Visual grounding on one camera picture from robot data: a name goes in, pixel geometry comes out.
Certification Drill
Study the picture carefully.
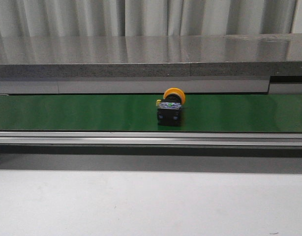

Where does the yellow push button switch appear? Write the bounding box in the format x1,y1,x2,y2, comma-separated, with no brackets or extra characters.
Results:
156,88,186,126

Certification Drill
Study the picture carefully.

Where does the green belt conveyor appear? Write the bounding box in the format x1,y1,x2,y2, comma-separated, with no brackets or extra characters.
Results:
0,94,302,148

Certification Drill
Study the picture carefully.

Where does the grey granite counter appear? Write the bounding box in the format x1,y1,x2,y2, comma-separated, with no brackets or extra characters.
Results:
0,34,302,94

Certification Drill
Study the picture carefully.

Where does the white curtain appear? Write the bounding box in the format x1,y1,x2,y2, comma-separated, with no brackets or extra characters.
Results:
0,0,302,37

